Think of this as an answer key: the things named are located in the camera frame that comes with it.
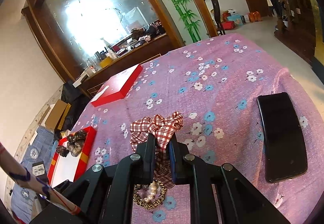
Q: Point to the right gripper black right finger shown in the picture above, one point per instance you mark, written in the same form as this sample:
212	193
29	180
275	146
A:
219	194

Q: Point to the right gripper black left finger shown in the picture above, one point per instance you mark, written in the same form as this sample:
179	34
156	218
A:
104	194

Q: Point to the dark organza scrunchie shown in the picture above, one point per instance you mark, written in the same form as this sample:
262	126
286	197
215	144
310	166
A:
75	142

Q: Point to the red plaid scrunchie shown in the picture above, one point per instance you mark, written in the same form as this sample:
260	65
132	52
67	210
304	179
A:
163	130

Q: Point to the black spiky hair clip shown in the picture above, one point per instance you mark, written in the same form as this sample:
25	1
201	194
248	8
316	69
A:
62	151

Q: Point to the red open gift box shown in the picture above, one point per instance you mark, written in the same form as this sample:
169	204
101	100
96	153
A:
69	167

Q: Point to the blue patterned cloth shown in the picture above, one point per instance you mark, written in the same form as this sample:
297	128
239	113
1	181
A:
40	150

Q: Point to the black smartphone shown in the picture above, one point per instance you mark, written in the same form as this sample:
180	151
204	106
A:
285	150

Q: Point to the cardboard box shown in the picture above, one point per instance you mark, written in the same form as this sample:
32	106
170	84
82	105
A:
55	116

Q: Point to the pink floral bedspread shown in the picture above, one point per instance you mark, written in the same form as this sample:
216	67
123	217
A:
214	84

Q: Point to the red gift box lid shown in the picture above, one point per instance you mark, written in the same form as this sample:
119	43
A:
117	86

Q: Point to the wooden dresser counter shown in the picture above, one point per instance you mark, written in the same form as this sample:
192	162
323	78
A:
146	52

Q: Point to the yellow box on dresser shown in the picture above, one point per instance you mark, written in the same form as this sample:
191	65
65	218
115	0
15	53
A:
106	62

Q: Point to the red box on floor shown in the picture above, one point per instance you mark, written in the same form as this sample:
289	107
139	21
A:
228	25

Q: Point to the dark wooden chair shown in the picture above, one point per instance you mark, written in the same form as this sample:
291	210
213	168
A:
217	17

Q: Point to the wooden framed mirror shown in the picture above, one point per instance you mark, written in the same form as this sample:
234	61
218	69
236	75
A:
75	35

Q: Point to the wooden stair railing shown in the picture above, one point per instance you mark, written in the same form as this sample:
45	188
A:
296	29

